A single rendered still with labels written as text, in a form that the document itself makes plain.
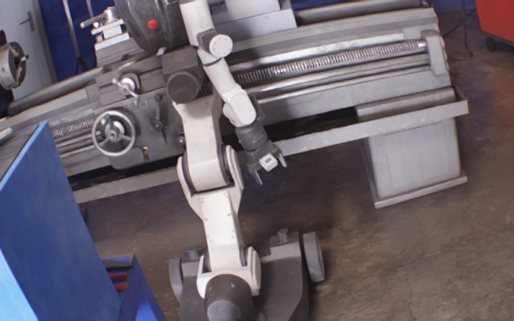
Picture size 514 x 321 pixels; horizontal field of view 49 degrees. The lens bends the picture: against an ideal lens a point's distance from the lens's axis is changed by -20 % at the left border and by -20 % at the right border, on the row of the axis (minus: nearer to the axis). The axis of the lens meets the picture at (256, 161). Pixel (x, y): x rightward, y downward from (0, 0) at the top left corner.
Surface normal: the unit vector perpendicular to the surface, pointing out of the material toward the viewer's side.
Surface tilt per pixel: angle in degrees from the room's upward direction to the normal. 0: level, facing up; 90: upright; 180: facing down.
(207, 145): 36
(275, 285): 0
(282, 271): 0
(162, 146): 90
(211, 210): 49
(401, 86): 90
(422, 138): 90
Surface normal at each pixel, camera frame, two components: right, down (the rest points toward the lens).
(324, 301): -0.26, -0.88
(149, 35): 0.46, 0.25
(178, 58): -0.20, -0.33
